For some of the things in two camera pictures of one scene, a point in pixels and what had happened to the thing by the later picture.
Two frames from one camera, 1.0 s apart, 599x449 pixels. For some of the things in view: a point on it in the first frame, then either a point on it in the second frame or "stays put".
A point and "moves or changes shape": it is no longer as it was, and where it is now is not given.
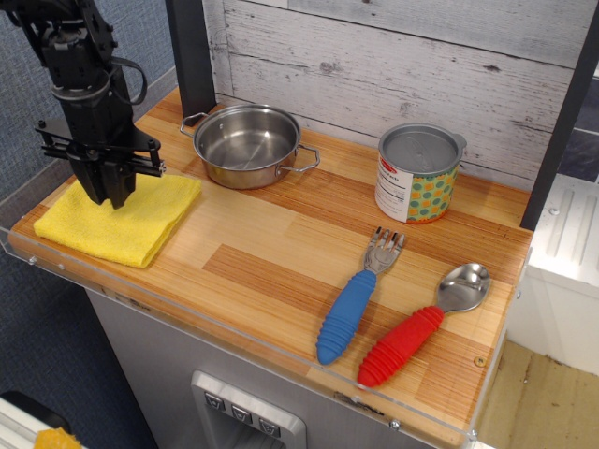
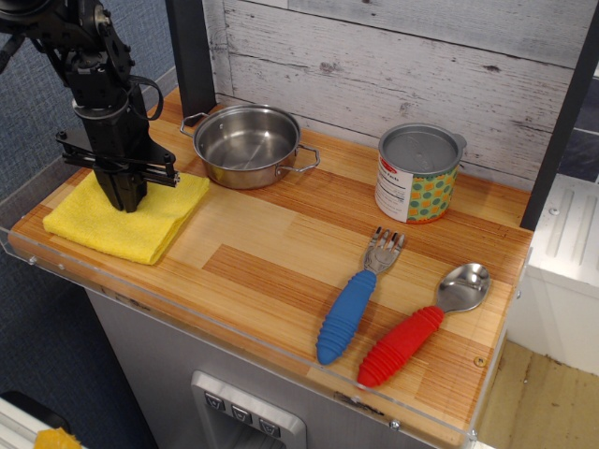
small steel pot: (246, 145) stays put
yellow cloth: (133, 234) moves or changes shape
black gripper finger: (122, 184) -> (135, 189)
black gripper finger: (93, 176) -> (110, 182)
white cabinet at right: (556, 311) stays put
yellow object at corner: (56, 439) stays put
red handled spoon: (461, 288) stays put
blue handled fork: (347, 308) stays put
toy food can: (417, 171) stays put
